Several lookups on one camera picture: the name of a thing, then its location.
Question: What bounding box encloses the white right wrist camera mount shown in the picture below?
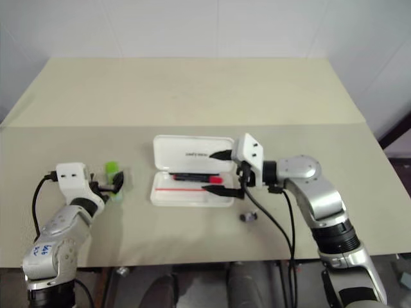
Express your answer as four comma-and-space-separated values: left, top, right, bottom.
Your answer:
231, 132, 265, 189

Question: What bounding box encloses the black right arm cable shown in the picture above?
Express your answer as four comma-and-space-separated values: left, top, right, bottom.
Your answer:
268, 185, 298, 267
239, 164, 295, 259

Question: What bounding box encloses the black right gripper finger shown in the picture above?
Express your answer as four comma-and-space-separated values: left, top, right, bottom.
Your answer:
209, 149, 233, 162
201, 185, 245, 200

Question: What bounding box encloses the green marker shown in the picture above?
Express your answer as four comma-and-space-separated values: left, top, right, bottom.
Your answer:
103, 160, 125, 203

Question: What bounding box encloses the dark rounded shape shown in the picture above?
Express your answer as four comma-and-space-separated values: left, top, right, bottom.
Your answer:
228, 261, 275, 308

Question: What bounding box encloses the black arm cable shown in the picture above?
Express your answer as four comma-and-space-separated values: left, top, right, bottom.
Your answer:
239, 164, 295, 259
31, 173, 58, 242
268, 185, 298, 267

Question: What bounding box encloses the white plastic pencil case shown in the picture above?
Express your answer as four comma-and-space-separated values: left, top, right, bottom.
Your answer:
150, 134, 236, 209

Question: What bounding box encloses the black marker with red cap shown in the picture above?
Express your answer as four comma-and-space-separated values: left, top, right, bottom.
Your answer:
168, 172, 223, 185

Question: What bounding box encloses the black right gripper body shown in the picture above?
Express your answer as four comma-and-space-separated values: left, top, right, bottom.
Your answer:
235, 161, 258, 190

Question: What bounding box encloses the dark frame beside table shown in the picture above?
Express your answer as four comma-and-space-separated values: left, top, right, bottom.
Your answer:
376, 104, 411, 161

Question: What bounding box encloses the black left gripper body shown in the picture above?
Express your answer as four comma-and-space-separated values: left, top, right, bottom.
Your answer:
89, 173, 112, 197

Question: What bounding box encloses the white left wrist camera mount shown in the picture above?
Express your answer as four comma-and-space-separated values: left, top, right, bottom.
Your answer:
55, 162, 106, 207

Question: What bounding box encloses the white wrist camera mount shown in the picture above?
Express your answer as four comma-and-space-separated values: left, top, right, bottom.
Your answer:
231, 132, 265, 189
55, 162, 106, 207

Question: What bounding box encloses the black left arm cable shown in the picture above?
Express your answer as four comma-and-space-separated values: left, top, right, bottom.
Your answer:
31, 173, 58, 242

